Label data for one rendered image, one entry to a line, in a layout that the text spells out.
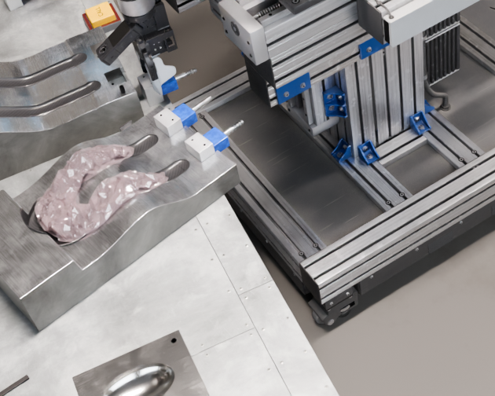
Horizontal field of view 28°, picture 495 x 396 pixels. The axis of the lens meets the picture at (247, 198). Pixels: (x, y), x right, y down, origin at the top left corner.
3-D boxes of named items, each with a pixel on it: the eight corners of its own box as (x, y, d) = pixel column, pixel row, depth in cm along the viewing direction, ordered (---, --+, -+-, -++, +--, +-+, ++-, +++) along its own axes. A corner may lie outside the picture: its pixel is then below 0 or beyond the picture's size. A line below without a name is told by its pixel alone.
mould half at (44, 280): (165, 122, 216) (154, 86, 208) (240, 182, 201) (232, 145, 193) (-28, 256, 200) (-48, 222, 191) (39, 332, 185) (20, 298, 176)
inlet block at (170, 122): (206, 101, 215) (201, 83, 210) (220, 111, 212) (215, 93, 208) (159, 134, 210) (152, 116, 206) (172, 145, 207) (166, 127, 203)
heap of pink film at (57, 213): (125, 141, 206) (115, 114, 200) (176, 183, 196) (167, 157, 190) (22, 212, 197) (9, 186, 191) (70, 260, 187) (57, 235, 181)
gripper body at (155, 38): (178, 52, 212) (166, 7, 203) (142, 67, 210) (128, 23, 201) (166, 32, 217) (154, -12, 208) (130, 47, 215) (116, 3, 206)
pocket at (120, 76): (126, 78, 220) (122, 65, 217) (134, 92, 216) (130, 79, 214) (108, 86, 219) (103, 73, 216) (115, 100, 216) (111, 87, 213)
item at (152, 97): (195, 71, 226) (190, 54, 222) (203, 84, 222) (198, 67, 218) (142, 94, 224) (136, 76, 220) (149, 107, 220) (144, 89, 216)
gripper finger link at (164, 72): (184, 90, 216) (170, 53, 211) (159, 100, 215) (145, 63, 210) (180, 86, 218) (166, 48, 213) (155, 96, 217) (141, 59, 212)
